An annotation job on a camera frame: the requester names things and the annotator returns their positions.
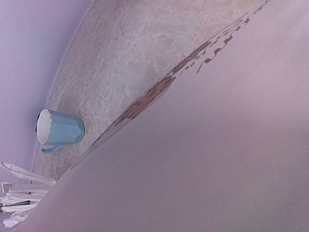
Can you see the white paper bag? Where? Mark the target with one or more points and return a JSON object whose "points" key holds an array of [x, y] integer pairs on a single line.
{"points": [[220, 145]]}

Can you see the light blue ceramic mug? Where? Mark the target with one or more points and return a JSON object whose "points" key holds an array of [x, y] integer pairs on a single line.
{"points": [[55, 130]]}

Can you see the bundle of white wrapped straws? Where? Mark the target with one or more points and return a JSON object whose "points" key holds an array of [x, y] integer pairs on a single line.
{"points": [[20, 199]]}

